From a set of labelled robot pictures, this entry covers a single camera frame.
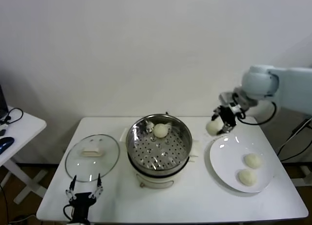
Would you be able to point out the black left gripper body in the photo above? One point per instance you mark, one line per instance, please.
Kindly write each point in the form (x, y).
(80, 205)

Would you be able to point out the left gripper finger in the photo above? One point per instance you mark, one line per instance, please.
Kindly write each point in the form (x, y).
(73, 186)
(99, 183)

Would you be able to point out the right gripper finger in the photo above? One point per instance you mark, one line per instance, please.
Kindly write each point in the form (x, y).
(216, 114)
(227, 128)

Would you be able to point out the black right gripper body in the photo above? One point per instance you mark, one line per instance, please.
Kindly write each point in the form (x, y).
(228, 115)

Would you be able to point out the white steamed baozi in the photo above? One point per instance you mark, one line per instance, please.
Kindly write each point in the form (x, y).
(247, 177)
(252, 160)
(214, 128)
(160, 130)

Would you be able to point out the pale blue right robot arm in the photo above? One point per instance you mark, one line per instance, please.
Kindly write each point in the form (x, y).
(292, 88)

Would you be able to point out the stainless steel steamer basket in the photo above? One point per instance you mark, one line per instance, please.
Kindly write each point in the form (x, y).
(146, 151)

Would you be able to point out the round glass pot lid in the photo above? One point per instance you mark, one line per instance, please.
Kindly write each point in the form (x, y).
(80, 166)

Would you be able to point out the large white plate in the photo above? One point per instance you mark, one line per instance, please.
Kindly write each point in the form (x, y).
(224, 161)

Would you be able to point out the black cooker power plug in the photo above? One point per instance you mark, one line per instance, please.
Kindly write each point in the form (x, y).
(166, 112)

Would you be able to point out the cream electric cooker base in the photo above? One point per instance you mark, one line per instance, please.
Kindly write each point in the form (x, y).
(158, 181)

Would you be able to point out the white side table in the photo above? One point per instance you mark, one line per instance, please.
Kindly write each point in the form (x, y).
(26, 127)

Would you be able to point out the black stand leg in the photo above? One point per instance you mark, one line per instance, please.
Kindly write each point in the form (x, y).
(302, 125)

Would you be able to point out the blue computer mouse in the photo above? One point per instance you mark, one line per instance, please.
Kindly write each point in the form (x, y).
(5, 143)

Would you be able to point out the black laptop screen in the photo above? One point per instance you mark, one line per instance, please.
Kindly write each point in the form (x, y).
(2, 103)

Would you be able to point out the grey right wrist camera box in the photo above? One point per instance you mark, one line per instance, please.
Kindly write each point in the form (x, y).
(226, 98)

